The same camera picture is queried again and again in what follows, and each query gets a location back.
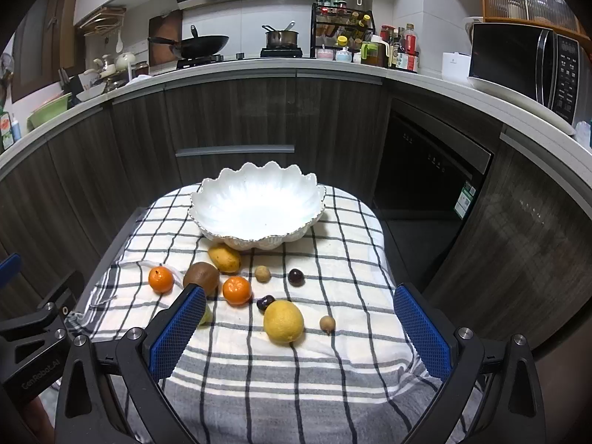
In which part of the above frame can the orange mandarin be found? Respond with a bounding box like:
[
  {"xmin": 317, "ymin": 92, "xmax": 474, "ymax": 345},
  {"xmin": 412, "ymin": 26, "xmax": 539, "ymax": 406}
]
[
  {"xmin": 222, "ymin": 276, "xmax": 252, "ymax": 307},
  {"xmin": 148, "ymin": 266, "xmax": 175, "ymax": 295}
]

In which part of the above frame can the brown kiwi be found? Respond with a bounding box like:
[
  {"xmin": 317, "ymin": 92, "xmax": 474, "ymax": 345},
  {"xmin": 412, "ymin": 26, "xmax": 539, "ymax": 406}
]
[{"xmin": 183, "ymin": 262, "xmax": 220, "ymax": 297}]

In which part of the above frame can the yellow lemon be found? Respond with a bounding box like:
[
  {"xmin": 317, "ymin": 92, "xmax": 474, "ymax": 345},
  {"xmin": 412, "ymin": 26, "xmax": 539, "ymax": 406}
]
[{"xmin": 264, "ymin": 300, "xmax": 304, "ymax": 344}]

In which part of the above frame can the dark cherry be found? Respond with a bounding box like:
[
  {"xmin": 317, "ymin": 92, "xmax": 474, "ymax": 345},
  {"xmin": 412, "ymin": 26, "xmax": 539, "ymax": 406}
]
[
  {"xmin": 288, "ymin": 269, "xmax": 305, "ymax": 287},
  {"xmin": 256, "ymin": 295, "xmax": 275, "ymax": 314}
]

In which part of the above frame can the yellow mango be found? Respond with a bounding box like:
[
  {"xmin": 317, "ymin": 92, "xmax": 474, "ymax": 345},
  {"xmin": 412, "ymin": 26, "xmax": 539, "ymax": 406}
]
[{"xmin": 208, "ymin": 243, "xmax": 242, "ymax": 275}]

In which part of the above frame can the checkered table cloth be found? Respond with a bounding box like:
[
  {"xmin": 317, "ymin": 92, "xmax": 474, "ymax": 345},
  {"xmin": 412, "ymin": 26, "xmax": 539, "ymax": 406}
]
[{"xmin": 66, "ymin": 185, "xmax": 441, "ymax": 443}]

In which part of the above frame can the green basin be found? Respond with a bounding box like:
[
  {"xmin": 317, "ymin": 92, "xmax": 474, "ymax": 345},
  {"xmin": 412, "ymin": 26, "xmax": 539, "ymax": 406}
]
[{"xmin": 27, "ymin": 93, "xmax": 71, "ymax": 131}]

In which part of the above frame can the black dishwasher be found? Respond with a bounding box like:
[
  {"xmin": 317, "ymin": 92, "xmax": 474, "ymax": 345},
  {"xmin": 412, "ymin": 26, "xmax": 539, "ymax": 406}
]
[{"xmin": 372, "ymin": 98, "xmax": 493, "ymax": 291}]

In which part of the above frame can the white teapot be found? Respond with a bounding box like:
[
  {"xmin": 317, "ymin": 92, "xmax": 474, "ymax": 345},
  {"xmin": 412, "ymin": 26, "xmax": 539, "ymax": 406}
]
[{"xmin": 115, "ymin": 52, "xmax": 137, "ymax": 71}]

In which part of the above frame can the white scalloped bowl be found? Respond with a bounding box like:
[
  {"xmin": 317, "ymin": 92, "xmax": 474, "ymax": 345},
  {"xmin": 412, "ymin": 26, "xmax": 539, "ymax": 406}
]
[{"xmin": 189, "ymin": 161, "xmax": 327, "ymax": 250}]

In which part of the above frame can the gas stove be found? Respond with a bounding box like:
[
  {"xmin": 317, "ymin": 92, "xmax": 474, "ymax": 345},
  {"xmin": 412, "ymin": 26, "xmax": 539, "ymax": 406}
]
[{"xmin": 176, "ymin": 48, "xmax": 303, "ymax": 70}]

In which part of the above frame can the black wok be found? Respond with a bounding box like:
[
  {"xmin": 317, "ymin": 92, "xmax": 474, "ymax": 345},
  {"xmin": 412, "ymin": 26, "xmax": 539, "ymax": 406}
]
[{"xmin": 148, "ymin": 25, "xmax": 229, "ymax": 59}]

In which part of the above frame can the white box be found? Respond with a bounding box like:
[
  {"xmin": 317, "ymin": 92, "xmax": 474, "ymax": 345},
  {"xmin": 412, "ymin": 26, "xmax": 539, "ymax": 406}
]
[{"xmin": 441, "ymin": 52, "xmax": 471, "ymax": 85}]

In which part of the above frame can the red label bottle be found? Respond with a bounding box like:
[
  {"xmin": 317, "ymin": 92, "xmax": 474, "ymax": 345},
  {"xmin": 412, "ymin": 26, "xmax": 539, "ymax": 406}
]
[{"xmin": 403, "ymin": 23, "xmax": 418, "ymax": 72}]

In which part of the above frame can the black microwave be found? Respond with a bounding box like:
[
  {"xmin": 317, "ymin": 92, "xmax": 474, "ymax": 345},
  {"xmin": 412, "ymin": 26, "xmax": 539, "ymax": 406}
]
[{"xmin": 468, "ymin": 23, "xmax": 591, "ymax": 137}]

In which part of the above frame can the green lid jug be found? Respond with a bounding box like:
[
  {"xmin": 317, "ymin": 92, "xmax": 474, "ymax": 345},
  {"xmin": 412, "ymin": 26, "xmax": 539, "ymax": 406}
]
[{"xmin": 360, "ymin": 41, "xmax": 389, "ymax": 68}]

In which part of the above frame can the black spice rack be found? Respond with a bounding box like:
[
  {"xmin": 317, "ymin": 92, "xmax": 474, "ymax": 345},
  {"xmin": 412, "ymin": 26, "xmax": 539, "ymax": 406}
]
[{"xmin": 310, "ymin": 3, "xmax": 376, "ymax": 58}]

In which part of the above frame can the steel saucepan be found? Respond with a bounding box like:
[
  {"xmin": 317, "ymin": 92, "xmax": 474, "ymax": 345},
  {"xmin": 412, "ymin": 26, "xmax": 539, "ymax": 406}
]
[{"xmin": 262, "ymin": 20, "xmax": 299, "ymax": 49}]

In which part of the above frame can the grey drawer handle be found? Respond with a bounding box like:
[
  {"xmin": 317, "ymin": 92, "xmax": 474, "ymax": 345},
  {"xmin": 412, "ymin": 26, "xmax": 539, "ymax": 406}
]
[{"xmin": 176, "ymin": 144, "xmax": 295, "ymax": 158}]

